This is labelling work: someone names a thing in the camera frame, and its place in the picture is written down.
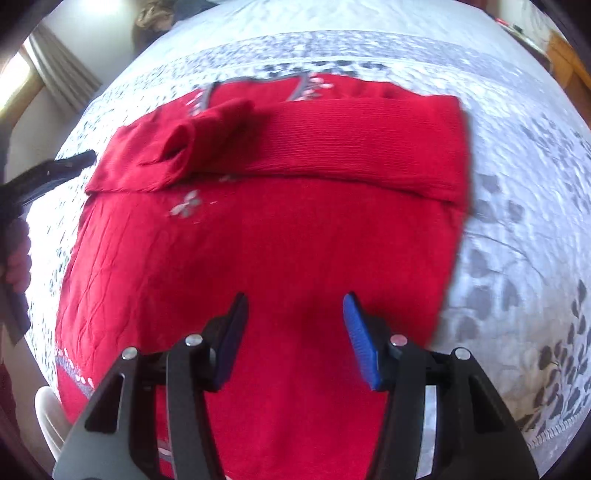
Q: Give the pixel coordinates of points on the person's left hand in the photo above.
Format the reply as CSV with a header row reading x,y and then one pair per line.
x,y
18,263

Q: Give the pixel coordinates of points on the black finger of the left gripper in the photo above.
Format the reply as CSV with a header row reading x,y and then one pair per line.
x,y
64,169

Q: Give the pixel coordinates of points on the grey curtain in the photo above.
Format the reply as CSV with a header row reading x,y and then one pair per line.
x,y
71,84

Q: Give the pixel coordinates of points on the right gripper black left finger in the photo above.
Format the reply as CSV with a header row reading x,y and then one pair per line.
x,y
223,334

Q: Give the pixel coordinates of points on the red knit sweater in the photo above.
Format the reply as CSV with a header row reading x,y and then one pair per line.
x,y
295,200

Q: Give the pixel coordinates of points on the blue-grey quilted bedspread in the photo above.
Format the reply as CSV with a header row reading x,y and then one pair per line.
x,y
520,296

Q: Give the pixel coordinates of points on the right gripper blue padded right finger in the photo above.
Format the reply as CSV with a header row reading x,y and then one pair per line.
x,y
370,339

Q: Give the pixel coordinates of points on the wooden desk with shelves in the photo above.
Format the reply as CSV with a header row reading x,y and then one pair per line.
x,y
566,63

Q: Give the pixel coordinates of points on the window with wooden frame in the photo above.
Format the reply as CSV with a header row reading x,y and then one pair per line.
x,y
20,84

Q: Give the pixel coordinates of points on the pile of clothes beside bed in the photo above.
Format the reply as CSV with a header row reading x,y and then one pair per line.
x,y
161,16

